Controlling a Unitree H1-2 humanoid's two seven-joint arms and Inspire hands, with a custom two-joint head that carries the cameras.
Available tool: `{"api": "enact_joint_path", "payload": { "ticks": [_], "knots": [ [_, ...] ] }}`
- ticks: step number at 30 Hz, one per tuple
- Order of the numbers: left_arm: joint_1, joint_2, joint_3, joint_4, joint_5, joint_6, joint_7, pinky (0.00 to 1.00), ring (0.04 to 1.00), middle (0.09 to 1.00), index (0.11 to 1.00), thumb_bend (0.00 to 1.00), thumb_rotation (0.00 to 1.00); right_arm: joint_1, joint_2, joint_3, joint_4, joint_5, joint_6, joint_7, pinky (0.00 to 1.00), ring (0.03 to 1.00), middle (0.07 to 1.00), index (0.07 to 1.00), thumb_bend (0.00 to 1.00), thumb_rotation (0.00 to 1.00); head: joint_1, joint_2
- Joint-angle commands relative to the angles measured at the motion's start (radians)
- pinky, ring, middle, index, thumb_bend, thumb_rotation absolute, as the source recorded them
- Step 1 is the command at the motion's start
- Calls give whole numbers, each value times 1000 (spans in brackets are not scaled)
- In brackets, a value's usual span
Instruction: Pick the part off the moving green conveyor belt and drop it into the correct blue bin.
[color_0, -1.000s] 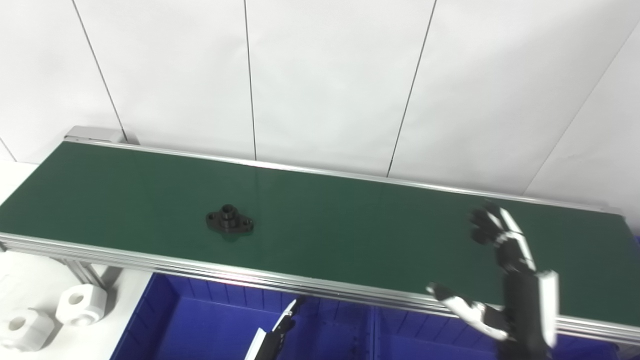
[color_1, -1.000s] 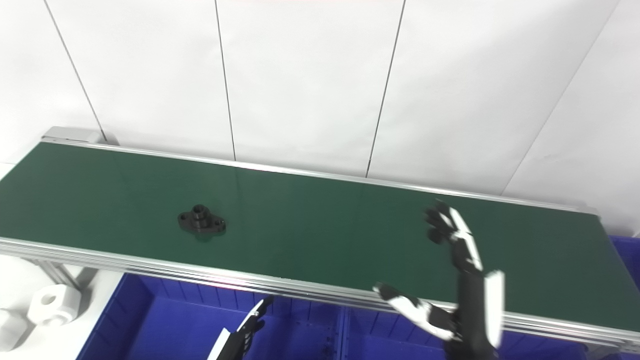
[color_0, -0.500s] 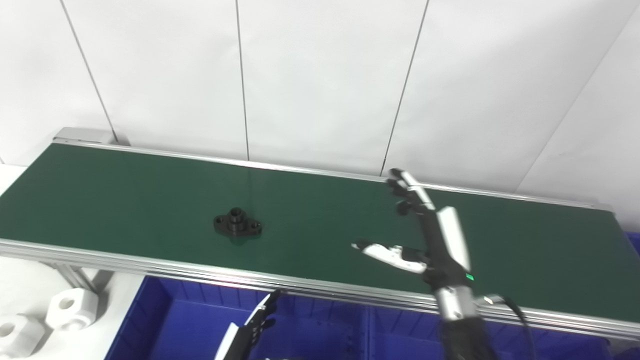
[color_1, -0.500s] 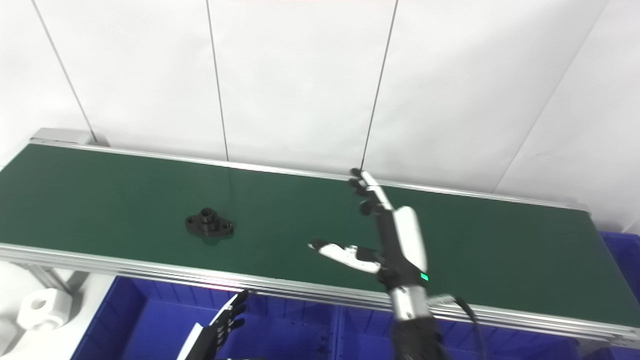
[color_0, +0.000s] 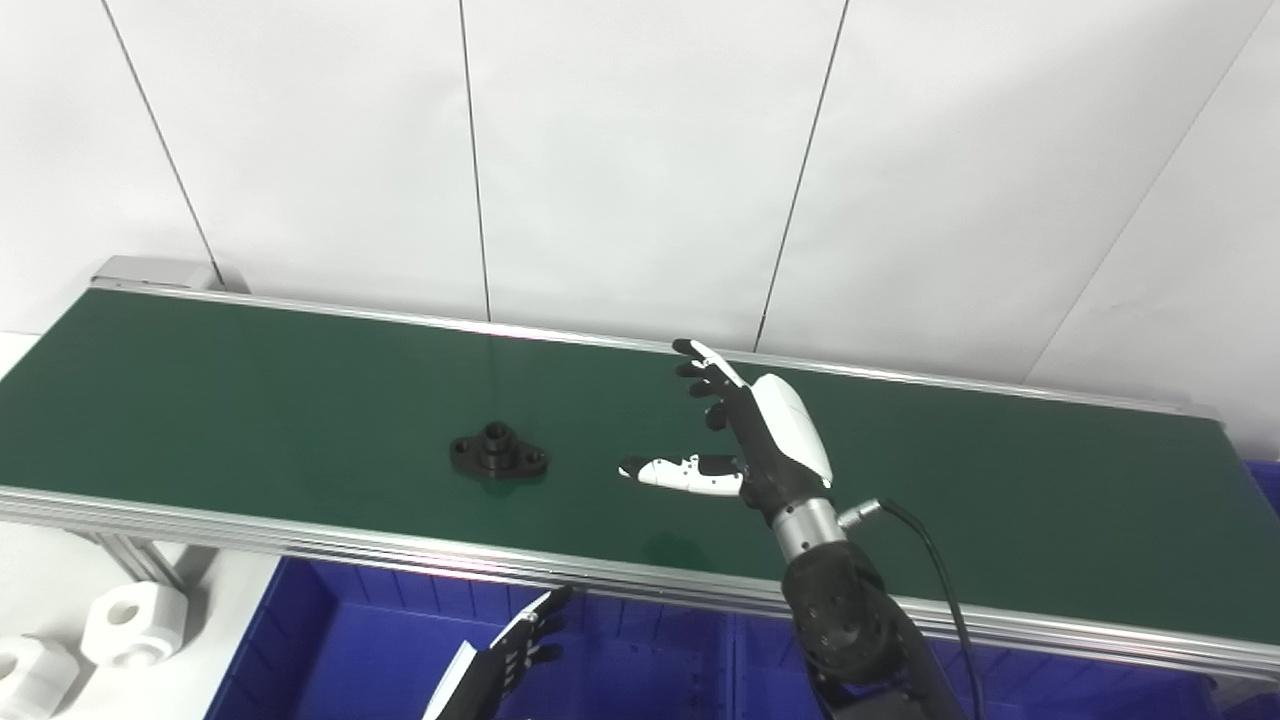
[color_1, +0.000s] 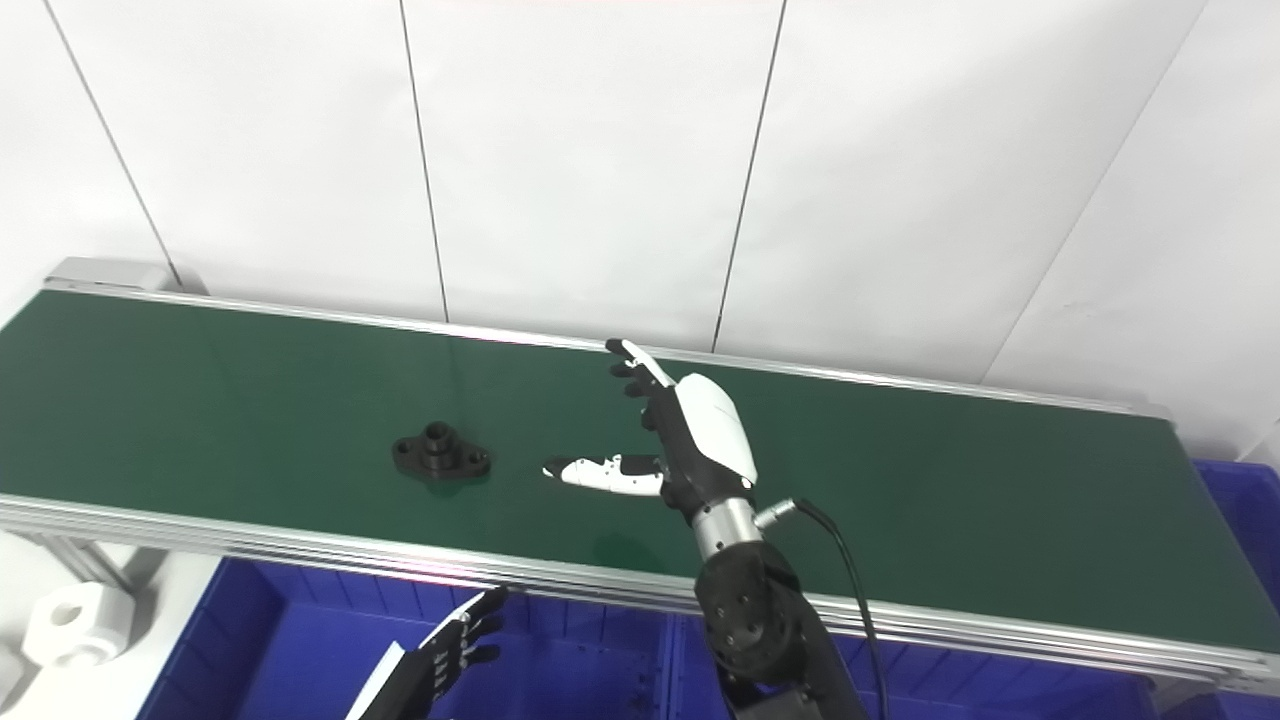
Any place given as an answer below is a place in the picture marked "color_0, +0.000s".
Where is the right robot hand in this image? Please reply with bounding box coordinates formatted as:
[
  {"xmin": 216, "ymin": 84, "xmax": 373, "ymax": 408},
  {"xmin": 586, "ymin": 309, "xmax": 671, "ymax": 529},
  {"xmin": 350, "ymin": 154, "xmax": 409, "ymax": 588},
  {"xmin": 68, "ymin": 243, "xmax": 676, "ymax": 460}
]
[{"xmin": 618, "ymin": 338, "xmax": 836, "ymax": 527}]

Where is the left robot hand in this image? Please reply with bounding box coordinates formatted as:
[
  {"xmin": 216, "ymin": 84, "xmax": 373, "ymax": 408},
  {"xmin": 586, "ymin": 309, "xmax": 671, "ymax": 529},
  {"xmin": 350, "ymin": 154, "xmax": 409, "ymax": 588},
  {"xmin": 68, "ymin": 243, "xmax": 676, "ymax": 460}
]
[{"xmin": 420, "ymin": 586, "xmax": 576, "ymax": 720}]

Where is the black flange part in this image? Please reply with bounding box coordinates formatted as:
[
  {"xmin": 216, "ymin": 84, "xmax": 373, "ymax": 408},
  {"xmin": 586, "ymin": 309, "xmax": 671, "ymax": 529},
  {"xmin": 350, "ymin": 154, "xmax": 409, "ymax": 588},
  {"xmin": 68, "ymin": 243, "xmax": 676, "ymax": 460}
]
[{"xmin": 449, "ymin": 421, "xmax": 550, "ymax": 482}]

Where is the blue plastic bin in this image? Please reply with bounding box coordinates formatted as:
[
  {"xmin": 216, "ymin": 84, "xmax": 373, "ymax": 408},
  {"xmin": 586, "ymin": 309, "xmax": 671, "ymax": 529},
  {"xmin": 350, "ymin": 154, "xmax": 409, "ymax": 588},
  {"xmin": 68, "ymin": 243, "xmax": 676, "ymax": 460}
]
[
  {"xmin": 205, "ymin": 557, "xmax": 737, "ymax": 720},
  {"xmin": 730, "ymin": 610, "xmax": 1223, "ymax": 720},
  {"xmin": 1244, "ymin": 460, "xmax": 1280, "ymax": 513}
]

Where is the green conveyor belt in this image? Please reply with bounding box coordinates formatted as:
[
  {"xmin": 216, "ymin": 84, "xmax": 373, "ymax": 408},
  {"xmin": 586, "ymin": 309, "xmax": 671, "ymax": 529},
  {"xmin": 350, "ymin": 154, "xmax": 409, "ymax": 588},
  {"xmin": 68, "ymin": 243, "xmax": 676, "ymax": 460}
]
[{"xmin": 0, "ymin": 283, "xmax": 1280, "ymax": 682}]

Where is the aluminium conveyor leg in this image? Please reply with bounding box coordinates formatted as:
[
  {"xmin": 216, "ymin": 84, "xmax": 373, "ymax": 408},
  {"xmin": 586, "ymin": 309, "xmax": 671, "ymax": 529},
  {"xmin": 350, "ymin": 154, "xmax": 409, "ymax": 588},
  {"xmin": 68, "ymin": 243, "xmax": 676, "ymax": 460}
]
[{"xmin": 68, "ymin": 529, "xmax": 193, "ymax": 593}]

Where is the grey conveyor end box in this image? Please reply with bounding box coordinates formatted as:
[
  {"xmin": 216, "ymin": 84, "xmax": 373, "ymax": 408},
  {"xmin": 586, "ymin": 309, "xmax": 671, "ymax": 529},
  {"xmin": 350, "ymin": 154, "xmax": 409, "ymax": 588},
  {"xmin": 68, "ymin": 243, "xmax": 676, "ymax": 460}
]
[{"xmin": 91, "ymin": 255, "xmax": 224, "ymax": 294}]

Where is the white block with hole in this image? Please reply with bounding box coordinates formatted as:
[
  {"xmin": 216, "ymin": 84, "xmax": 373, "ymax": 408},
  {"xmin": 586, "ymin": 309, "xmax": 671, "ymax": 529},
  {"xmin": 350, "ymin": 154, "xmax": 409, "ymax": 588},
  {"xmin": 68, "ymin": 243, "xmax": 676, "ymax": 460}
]
[{"xmin": 80, "ymin": 581, "xmax": 190, "ymax": 669}]

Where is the white hexagonal block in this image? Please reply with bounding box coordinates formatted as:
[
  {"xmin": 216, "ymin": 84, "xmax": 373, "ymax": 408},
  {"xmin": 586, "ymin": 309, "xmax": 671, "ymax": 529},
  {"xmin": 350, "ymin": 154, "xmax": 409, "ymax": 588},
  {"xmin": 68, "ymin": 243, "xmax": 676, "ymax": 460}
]
[{"xmin": 0, "ymin": 634, "xmax": 82, "ymax": 720}]

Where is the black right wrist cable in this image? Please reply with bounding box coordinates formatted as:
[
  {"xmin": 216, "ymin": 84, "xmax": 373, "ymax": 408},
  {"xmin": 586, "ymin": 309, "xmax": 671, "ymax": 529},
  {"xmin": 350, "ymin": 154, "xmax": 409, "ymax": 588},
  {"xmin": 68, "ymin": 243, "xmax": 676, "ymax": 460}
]
[{"xmin": 838, "ymin": 497, "xmax": 987, "ymax": 720}]

